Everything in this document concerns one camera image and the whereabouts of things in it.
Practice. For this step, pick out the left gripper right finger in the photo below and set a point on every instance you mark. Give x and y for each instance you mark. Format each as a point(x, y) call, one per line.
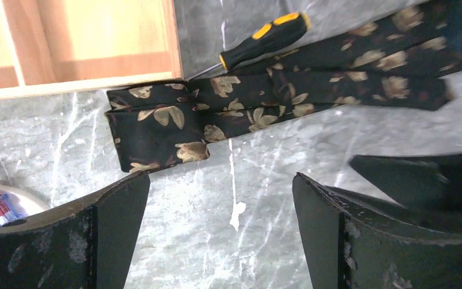
point(352, 240)

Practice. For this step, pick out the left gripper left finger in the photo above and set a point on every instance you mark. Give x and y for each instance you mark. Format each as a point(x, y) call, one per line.
point(86, 243)

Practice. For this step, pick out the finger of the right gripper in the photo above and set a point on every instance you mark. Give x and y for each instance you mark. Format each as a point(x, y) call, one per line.
point(432, 182)

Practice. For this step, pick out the black gold patterned tie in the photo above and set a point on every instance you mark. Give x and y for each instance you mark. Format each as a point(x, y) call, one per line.
point(397, 61)

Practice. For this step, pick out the white tape roll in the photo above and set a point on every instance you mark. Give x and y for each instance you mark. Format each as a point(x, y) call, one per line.
point(16, 204)

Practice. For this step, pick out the wooden compartment tray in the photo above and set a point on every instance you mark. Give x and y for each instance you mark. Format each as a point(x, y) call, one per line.
point(50, 47)

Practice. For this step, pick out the lower black yellow screwdriver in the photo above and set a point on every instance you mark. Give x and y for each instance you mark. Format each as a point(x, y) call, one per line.
point(273, 36)

